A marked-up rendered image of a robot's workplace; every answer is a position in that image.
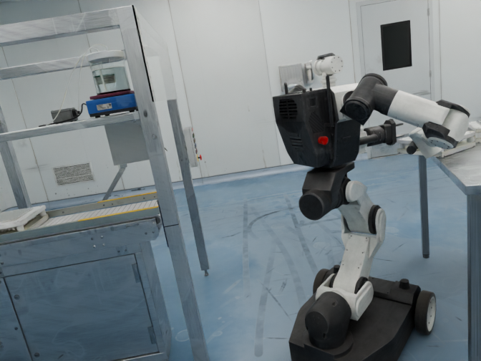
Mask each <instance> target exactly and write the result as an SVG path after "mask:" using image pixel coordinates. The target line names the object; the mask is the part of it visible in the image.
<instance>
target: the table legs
mask: <svg viewBox="0 0 481 361"><path fill-rule="evenodd" d="M418 161H419V196H420V214H421V232H422V254H423V258H426V259H428V258H429V219H428V198H427V159H426V158H425V157H424V156H423V155H418ZM467 297H468V361H481V194H477V195H467Z"/></svg>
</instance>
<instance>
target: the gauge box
mask: <svg viewBox="0 0 481 361"><path fill-rule="evenodd" d="M104 127H105V132H106V135H107V140H108V143H109V147H110V152H111V155H112V160H113V163H114V165H122V164H127V163H135V162H140V161H144V160H149V156H148V153H147V147H146V143H145V137H144V134H143V130H142V129H141V127H140V126H139V125H138V124H136V123H134V122H130V121H127V122H119V123H115V124H110V125H104Z"/></svg>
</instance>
